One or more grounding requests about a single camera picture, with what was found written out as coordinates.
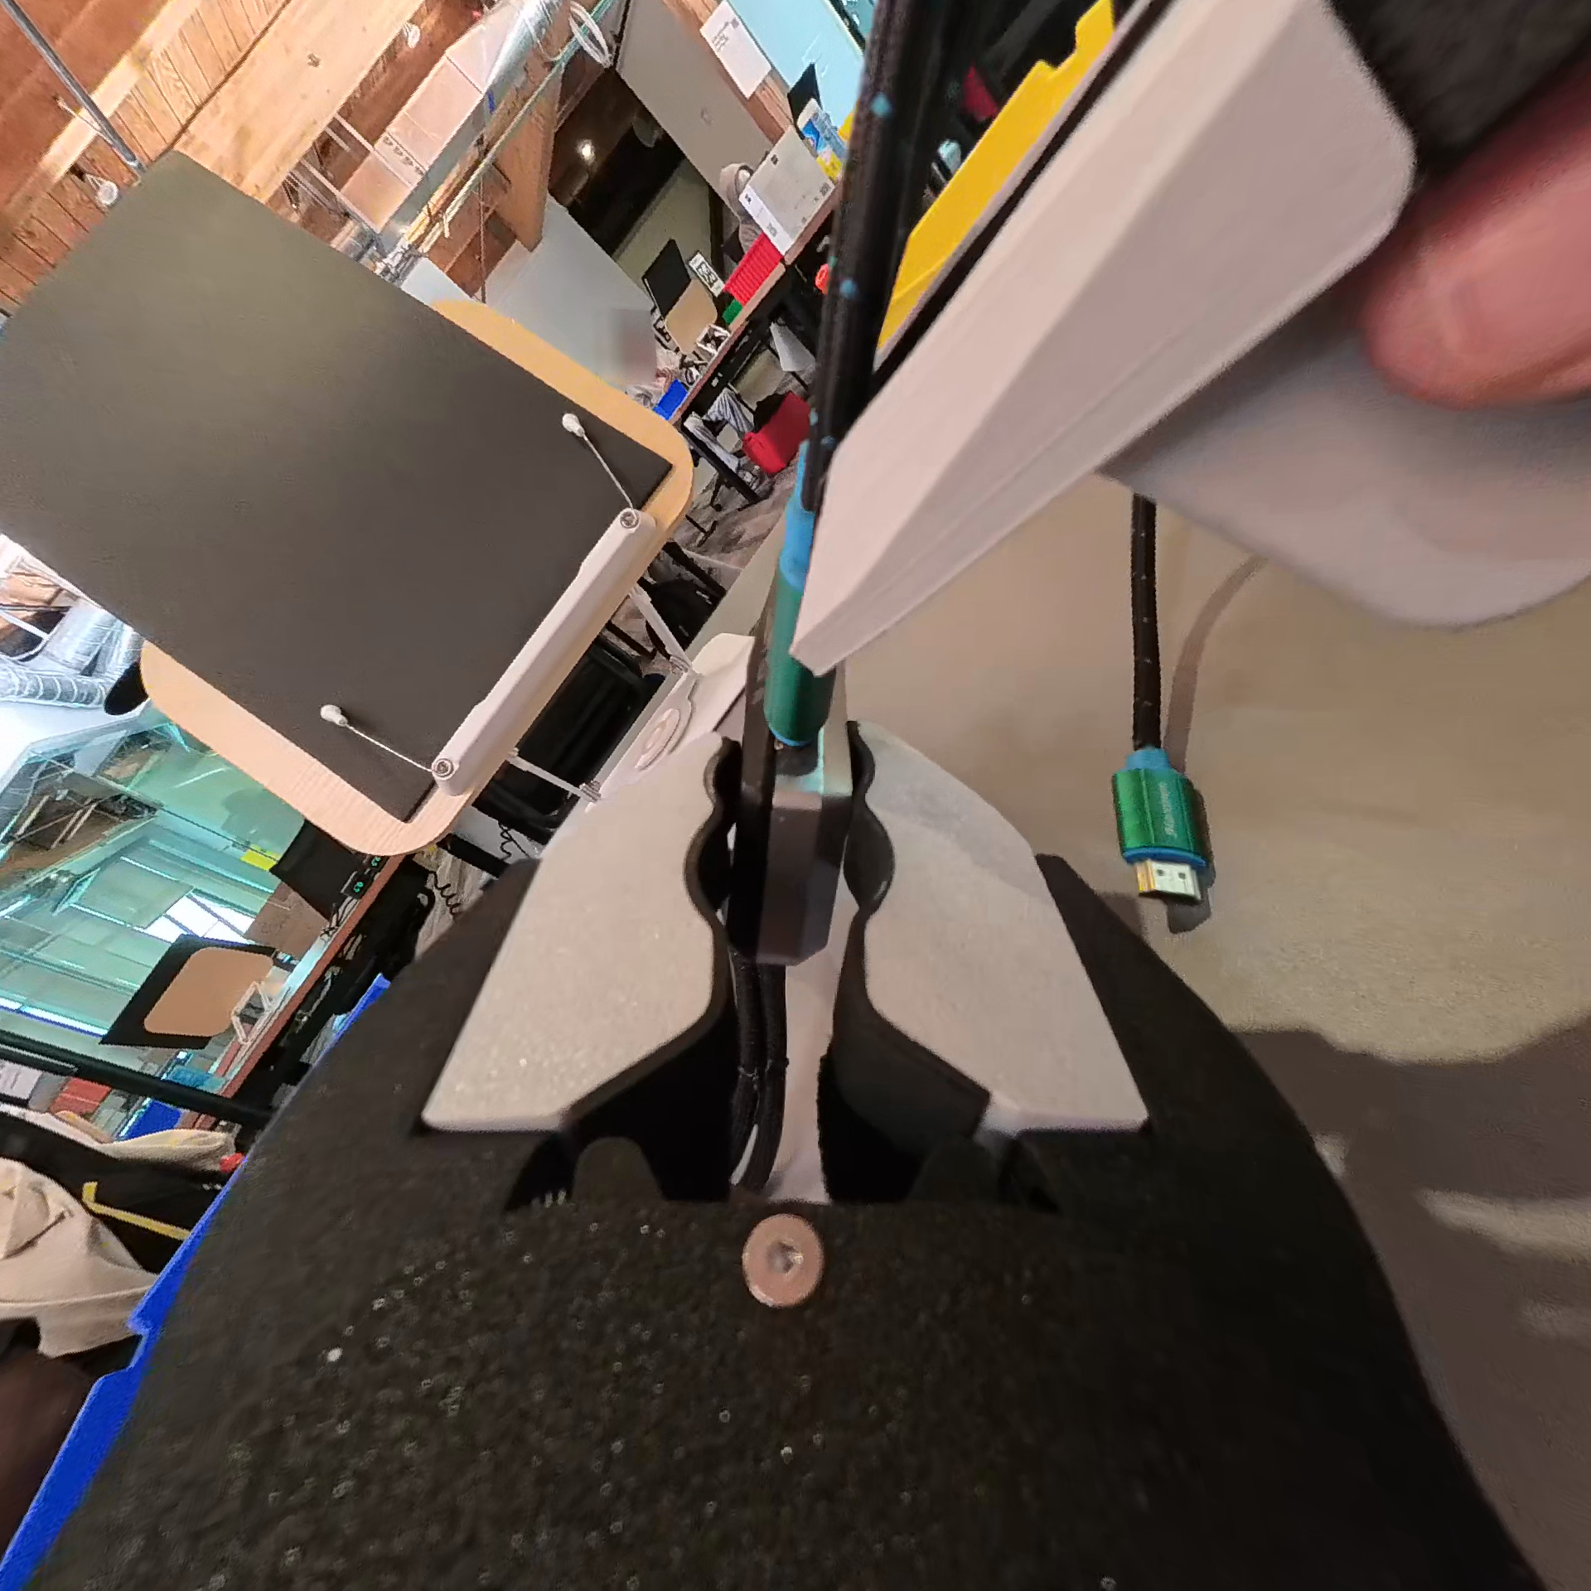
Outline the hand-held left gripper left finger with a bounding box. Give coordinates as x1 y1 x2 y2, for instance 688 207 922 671
419 730 748 1203

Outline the grey desk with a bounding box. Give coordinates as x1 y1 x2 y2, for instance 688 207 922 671
746 472 1591 1591

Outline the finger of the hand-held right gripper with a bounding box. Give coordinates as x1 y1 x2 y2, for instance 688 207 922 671
789 0 1419 672

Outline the black braided HDMI cable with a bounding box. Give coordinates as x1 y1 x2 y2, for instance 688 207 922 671
1109 493 1218 936
731 0 996 1188

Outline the yellow plastic bin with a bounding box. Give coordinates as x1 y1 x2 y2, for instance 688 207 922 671
870 0 1121 356

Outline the wooden book stand black panel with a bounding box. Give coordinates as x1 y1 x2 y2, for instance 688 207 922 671
101 934 279 1052
0 149 763 860

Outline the person's right hand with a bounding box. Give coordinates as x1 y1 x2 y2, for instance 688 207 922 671
1358 69 1591 406

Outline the dark grey HDMI switch box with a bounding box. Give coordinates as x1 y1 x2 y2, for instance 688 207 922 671
743 732 862 969

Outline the beige cloth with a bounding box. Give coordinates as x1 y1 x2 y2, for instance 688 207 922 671
0 1155 166 1359

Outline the red chair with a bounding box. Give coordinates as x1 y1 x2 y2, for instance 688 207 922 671
743 391 812 477

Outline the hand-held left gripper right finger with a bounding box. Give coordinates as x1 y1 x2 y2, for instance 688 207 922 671
817 717 1149 1203

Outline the blue plastic bin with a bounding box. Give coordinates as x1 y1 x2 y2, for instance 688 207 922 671
0 1161 257 1591

